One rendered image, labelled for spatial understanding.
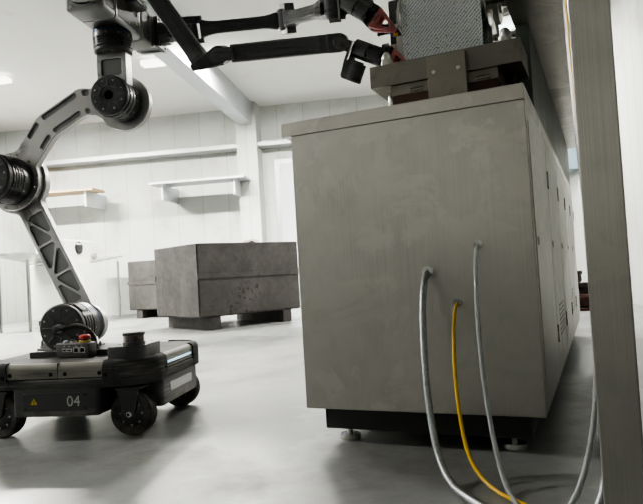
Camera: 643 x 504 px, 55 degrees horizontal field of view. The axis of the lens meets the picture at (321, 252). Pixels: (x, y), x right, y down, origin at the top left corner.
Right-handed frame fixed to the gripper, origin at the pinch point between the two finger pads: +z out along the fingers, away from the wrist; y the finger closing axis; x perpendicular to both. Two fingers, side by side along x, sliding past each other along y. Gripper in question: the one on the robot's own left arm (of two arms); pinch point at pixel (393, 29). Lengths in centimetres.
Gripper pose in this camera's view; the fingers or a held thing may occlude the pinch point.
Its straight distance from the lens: 207.0
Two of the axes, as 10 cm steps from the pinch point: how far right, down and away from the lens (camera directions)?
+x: 5.3, -8.2, -2.3
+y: -4.0, 0.0, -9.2
